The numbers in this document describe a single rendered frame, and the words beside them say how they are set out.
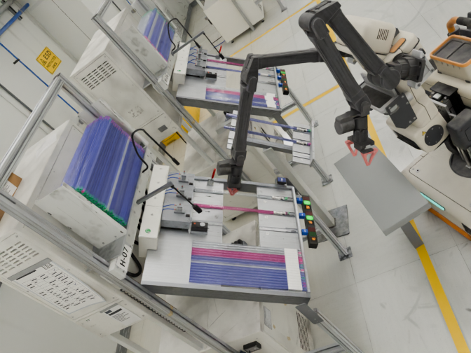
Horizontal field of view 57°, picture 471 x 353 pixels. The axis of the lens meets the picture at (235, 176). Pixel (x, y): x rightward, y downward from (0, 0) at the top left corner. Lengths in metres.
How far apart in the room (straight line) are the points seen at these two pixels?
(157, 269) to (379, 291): 1.34
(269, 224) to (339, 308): 0.82
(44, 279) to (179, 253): 0.55
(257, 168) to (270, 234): 1.22
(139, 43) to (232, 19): 3.69
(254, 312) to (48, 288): 0.94
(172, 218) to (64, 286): 0.53
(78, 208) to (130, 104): 1.40
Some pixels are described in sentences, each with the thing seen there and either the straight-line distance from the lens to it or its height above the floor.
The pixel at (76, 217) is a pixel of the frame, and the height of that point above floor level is 1.57.
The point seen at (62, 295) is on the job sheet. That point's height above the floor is 1.35.
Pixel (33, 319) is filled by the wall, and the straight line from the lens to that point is 3.37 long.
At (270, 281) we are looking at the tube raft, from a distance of 1.94.
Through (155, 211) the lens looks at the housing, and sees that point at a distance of 2.03.
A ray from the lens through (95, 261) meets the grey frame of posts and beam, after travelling 1.74.
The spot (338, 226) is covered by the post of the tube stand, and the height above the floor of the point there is 0.01.
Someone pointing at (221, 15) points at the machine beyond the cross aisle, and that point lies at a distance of 6.48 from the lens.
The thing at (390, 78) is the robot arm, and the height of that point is 1.25.
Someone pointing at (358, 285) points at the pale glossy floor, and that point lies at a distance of 2.77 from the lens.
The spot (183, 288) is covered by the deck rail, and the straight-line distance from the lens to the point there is 1.87.
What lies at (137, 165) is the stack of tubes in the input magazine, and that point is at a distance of 2.08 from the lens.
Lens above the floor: 2.21
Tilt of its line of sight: 33 degrees down
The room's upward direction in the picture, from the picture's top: 43 degrees counter-clockwise
